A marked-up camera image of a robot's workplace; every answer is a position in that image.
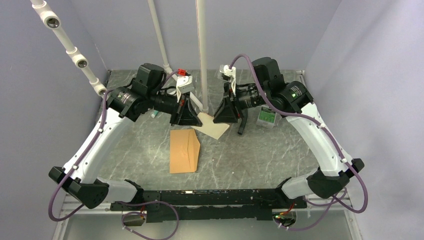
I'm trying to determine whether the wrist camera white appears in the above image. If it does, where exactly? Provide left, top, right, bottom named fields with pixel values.
left=175, top=68, right=195, bottom=102
left=217, top=65, right=237, bottom=96

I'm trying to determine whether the green white small box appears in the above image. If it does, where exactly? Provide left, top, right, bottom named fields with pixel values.
left=256, top=105, right=277, bottom=129

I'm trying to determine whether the black foam tube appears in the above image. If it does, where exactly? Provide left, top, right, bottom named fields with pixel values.
left=237, top=109, right=248, bottom=135

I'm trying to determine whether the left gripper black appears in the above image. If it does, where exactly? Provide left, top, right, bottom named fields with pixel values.
left=147, top=89, right=203, bottom=127

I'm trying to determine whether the green white glue stick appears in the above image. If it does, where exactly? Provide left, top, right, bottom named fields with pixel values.
left=150, top=110, right=159, bottom=118

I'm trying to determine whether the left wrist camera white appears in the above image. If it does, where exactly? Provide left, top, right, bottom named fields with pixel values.
left=175, top=68, right=195, bottom=102

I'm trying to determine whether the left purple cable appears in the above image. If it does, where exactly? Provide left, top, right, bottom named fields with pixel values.
left=48, top=70, right=181, bottom=223

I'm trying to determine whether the aluminium frame rail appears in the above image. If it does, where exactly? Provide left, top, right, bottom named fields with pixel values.
left=296, top=70, right=331, bottom=171

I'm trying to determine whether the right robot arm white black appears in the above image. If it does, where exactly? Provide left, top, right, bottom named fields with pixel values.
left=213, top=57, right=365, bottom=208

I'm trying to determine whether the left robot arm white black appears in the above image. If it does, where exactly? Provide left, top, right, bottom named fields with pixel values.
left=48, top=63, right=202, bottom=210

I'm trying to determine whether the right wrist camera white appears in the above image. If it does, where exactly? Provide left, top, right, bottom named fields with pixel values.
left=217, top=65, right=237, bottom=96

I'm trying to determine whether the pink letter paper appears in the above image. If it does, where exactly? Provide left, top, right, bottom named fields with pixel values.
left=192, top=112, right=230, bottom=140

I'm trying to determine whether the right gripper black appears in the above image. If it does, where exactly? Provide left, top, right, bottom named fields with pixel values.
left=212, top=82, right=269, bottom=124

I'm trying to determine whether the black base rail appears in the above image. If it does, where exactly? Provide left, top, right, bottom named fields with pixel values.
left=109, top=188, right=307, bottom=223

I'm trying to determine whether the white PVC pipe frame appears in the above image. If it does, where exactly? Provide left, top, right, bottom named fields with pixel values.
left=30, top=0, right=210, bottom=115

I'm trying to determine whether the brown paper envelope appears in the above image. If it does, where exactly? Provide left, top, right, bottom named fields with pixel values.
left=169, top=128, right=200, bottom=174

